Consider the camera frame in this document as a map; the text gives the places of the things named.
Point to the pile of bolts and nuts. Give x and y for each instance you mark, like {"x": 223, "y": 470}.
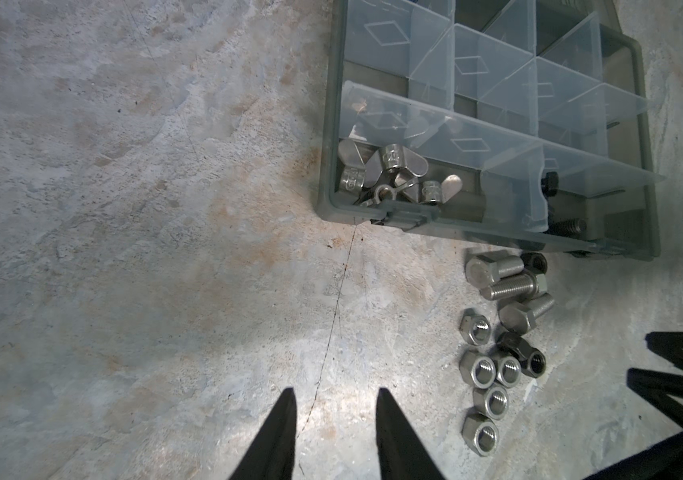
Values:
{"x": 498, "y": 358}

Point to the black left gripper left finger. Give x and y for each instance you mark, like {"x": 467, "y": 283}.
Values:
{"x": 272, "y": 452}

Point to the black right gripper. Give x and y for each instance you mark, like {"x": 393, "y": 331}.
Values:
{"x": 663, "y": 391}

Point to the small black screw apart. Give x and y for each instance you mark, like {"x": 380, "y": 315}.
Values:
{"x": 550, "y": 184}

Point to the black hex bolt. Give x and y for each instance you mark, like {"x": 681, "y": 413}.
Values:
{"x": 568, "y": 228}

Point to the grey transparent organizer box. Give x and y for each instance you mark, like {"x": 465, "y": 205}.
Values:
{"x": 498, "y": 93}

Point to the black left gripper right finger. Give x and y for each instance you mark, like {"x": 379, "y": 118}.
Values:
{"x": 401, "y": 453}

